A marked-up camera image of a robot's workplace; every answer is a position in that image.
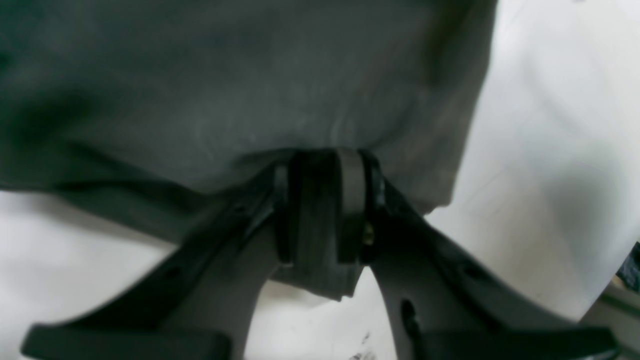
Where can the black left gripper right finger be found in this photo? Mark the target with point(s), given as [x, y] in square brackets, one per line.
[442, 304]

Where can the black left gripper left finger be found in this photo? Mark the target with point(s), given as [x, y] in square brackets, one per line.
[198, 303]

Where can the dark grey t-shirt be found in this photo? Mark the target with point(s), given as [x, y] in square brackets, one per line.
[142, 111]

